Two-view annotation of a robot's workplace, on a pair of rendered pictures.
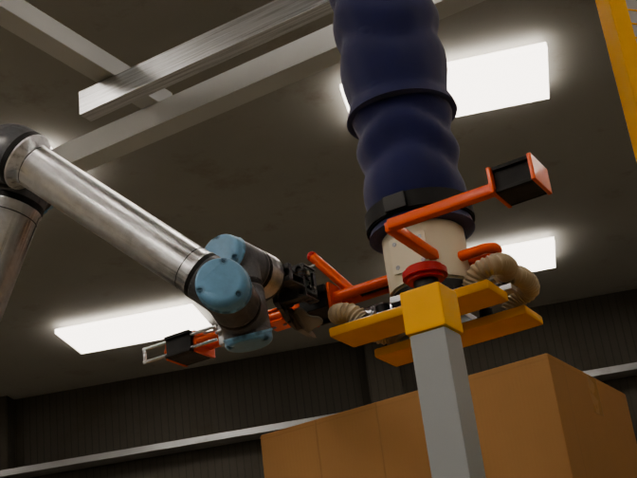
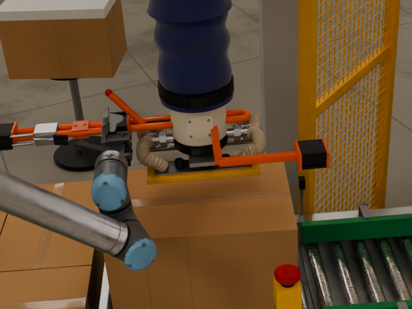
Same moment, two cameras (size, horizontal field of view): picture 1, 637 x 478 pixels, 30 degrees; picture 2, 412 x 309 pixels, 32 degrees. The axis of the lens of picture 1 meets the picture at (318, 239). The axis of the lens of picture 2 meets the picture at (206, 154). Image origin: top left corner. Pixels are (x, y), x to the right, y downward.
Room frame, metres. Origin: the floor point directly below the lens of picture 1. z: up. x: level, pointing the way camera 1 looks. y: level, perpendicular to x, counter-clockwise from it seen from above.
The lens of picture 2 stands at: (0.52, 0.70, 2.29)
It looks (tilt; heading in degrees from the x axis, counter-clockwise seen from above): 31 degrees down; 332
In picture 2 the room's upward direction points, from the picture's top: 4 degrees counter-clockwise
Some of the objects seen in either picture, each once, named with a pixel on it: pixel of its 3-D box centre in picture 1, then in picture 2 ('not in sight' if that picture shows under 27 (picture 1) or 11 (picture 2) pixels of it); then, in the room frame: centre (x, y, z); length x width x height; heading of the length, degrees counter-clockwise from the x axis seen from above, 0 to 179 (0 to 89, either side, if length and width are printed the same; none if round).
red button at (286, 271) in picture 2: (426, 280); (287, 276); (1.71, -0.16, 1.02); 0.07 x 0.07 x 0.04
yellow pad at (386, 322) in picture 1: (415, 307); (202, 164); (2.16, -0.17, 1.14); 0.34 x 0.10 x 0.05; 63
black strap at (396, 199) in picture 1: (419, 219); (195, 85); (2.24, -0.21, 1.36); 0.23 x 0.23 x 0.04
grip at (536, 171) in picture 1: (518, 180); (311, 154); (1.88, -0.36, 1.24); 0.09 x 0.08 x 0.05; 153
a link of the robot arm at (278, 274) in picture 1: (260, 273); (111, 166); (2.15, 0.12, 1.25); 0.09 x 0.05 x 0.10; 63
